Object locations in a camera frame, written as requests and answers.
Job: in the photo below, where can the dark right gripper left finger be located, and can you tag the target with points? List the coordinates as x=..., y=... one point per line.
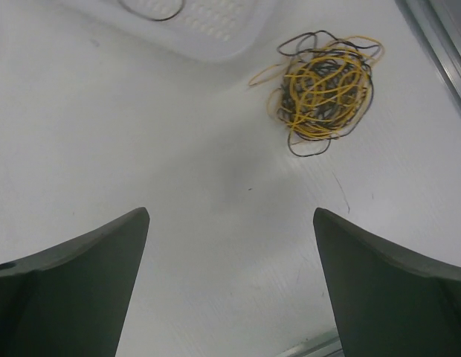
x=72, y=299

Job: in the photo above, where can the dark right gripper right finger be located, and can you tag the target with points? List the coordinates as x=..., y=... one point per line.
x=386, y=299

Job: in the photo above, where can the white middle perforated basket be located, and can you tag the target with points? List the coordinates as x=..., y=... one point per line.
x=207, y=31

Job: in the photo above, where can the aluminium frame rail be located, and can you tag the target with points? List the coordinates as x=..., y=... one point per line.
x=438, y=24

